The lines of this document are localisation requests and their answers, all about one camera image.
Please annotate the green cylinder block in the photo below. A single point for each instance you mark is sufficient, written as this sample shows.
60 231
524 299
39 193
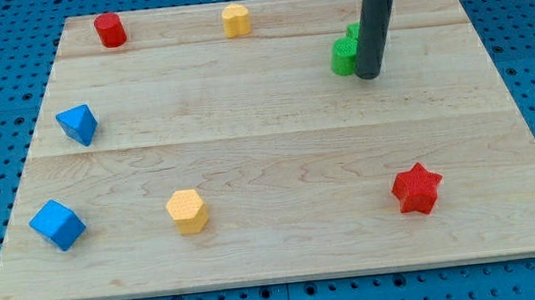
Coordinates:
343 55

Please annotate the blue triangle block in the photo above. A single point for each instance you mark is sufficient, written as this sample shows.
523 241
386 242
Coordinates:
78 123

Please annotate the red cylinder block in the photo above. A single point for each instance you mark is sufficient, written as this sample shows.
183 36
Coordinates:
110 30

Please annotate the blue cube block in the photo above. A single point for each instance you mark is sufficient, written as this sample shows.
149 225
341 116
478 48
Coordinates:
58 224

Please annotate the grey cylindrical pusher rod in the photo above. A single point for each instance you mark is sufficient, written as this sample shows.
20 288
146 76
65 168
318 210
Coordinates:
374 24

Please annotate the yellow hexagon block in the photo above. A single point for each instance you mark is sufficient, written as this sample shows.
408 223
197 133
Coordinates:
188 211

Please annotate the wooden board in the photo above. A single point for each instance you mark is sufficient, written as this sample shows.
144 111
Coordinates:
295 164

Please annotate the yellow heart block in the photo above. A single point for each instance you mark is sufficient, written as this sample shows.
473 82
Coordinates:
235 20

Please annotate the red star block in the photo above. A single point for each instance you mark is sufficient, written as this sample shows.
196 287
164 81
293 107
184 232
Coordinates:
416 189

